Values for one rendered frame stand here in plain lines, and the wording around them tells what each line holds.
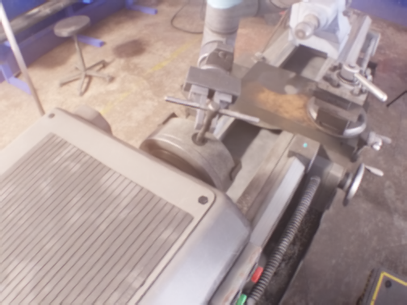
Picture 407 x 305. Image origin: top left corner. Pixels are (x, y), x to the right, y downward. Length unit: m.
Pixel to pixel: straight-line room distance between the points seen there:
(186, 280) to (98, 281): 0.12
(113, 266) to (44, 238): 0.12
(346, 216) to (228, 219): 1.75
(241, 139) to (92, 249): 1.06
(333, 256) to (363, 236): 0.27
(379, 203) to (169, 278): 2.04
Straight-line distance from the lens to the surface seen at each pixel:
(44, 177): 0.58
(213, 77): 0.77
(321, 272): 1.96
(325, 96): 1.15
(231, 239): 0.50
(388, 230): 2.28
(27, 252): 0.51
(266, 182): 1.15
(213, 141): 0.76
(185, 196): 0.49
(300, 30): 1.51
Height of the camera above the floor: 1.74
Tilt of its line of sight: 48 degrees down
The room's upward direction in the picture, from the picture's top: 1 degrees counter-clockwise
